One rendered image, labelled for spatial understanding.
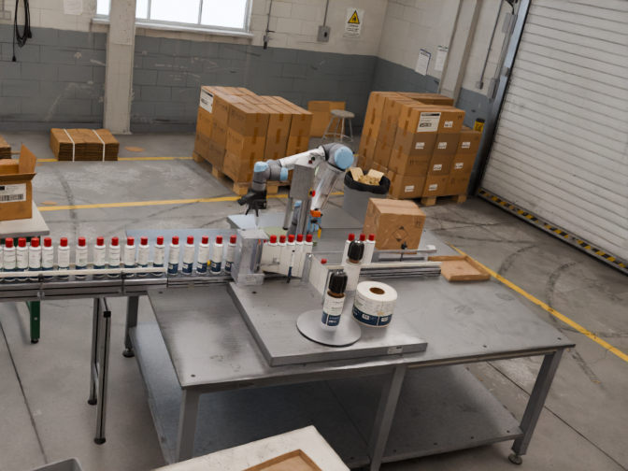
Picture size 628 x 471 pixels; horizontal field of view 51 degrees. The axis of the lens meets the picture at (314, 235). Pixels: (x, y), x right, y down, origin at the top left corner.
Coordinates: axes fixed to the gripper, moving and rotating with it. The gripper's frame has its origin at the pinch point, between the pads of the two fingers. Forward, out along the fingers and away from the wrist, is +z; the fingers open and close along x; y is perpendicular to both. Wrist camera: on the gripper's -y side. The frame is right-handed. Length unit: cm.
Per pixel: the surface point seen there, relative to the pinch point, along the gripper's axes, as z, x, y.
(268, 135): 34, 276, 166
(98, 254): -1, -26, -94
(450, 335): 17, -117, 58
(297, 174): -42, -37, 3
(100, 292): 19, -29, -93
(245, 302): 12, -66, -34
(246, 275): 6, -51, -27
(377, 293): 1, -93, 24
